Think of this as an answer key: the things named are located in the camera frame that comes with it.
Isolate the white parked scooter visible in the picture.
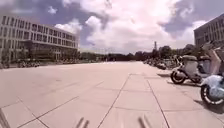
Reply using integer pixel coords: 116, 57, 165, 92
169, 54, 212, 85

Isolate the pale stone slab plaza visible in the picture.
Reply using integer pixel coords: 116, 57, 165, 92
0, 60, 224, 128

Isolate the pale long office building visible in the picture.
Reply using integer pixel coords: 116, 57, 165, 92
0, 14, 80, 63

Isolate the row of trees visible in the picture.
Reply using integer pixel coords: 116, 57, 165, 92
79, 43, 209, 62

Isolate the row of parked bicycles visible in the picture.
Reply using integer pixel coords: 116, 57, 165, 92
0, 58, 83, 70

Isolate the dark grey office building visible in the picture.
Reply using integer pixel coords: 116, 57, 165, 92
193, 13, 224, 48

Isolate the robot's own part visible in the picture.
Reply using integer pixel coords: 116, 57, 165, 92
137, 116, 152, 128
75, 116, 91, 128

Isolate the thin tower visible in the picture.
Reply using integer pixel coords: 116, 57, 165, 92
153, 40, 158, 52

